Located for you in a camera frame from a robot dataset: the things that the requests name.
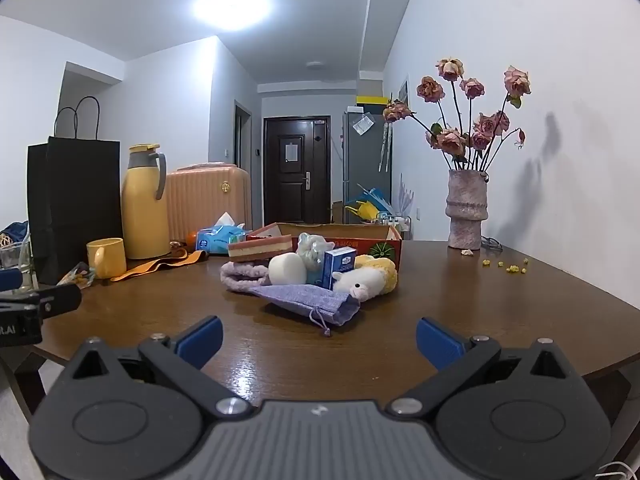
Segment dark brown entrance door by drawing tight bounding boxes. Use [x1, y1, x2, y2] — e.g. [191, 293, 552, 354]
[263, 116, 332, 226]

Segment pink stone vase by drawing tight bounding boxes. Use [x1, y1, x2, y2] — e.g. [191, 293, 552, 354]
[446, 169, 489, 250]

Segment black paper bag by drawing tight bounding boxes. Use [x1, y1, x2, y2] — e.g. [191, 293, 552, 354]
[27, 96, 123, 286]

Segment orange fabric strap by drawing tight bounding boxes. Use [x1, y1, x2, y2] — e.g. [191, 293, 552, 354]
[111, 249, 209, 282]

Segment lilac fluffy towel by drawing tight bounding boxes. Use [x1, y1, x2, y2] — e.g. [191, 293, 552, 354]
[220, 261, 271, 294]

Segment white plush sheep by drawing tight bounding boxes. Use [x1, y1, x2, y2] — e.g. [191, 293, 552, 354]
[332, 266, 385, 302]

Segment yellow mug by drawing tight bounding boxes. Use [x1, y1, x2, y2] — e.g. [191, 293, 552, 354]
[86, 238, 127, 280]

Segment white hanging ornament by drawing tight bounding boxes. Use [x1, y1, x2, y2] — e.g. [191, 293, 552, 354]
[378, 122, 392, 174]

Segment yellow thermos jug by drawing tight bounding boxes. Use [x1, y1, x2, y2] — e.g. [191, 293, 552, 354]
[121, 144, 171, 260]

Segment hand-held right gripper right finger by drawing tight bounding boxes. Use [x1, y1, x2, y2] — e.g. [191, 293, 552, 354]
[386, 317, 576, 420]

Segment clear snack packet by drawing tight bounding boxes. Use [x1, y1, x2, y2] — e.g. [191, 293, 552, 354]
[57, 262, 96, 289]

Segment red printed cardboard box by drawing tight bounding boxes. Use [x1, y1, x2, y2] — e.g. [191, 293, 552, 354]
[246, 222, 403, 267]

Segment yellow plastic item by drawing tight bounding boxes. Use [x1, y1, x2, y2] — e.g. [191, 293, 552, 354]
[346, 201, 381, 223]

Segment pale blue plush toy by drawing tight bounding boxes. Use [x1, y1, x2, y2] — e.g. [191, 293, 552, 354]
[296, 232, 335, 286]

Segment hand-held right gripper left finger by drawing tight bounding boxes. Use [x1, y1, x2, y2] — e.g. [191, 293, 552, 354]
[65, 316, 253, 420]

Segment blue bag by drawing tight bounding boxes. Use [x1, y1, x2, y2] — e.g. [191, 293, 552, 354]
[0, 220, 29, 245]

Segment blue tissue pack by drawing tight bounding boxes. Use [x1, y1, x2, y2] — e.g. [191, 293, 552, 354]
[196, 212, 247, 255]

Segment round ceiling light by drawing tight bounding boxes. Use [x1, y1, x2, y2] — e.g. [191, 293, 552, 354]
[192, 0, 274, 31]

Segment wire storage cart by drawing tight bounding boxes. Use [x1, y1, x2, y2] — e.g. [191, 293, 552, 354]
[377, 212, 411, 241]

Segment cake-shaped sponge toy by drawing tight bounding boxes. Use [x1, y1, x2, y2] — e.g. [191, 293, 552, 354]
[228, 235, 294, 264]

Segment small blue white carton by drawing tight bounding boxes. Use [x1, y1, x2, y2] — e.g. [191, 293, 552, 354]
[323, 246, 357, 291]

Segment scattered yellow crumbs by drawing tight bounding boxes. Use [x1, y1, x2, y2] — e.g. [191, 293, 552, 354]
[481, 257, 530, 275]

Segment grey refrigerator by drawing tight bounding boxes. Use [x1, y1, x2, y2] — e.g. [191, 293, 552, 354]
[342, 110, 393, 225]

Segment blue plastic item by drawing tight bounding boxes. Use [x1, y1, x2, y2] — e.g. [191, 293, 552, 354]
[356, 184, 392, 210]

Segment white cable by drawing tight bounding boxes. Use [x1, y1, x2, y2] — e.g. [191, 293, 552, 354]
[595, 461, 640, 480]

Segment purple drawstring pouch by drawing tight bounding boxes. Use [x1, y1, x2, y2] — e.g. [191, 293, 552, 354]
[248, 284, 361, 337]

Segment dried pink rose bouquet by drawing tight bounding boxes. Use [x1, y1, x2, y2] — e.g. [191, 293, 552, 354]
[382, 57, 532, 172]

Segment white foam cylinder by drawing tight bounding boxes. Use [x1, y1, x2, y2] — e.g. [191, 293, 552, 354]
[268, 252, 308, 286]

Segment pink ribbed suitcase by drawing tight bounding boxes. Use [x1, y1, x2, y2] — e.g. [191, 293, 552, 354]
[165, 162, 252, 244]

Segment dark interior doorway frame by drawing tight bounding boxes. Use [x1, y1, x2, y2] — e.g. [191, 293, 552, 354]
[234, 101, 254, 169]

